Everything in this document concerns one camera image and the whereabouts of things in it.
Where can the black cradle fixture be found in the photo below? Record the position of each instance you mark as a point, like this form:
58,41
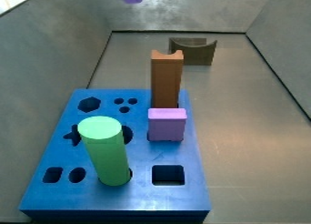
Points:
197,52

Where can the blue shape sorter board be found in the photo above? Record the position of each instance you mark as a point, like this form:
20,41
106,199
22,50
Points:
166,188

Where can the purple square block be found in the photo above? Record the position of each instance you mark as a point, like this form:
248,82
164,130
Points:
165,124

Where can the brown grooved block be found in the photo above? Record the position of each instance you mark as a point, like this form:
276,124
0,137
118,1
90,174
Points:
165,78

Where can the green cylinder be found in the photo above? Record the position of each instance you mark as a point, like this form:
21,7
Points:
101,136

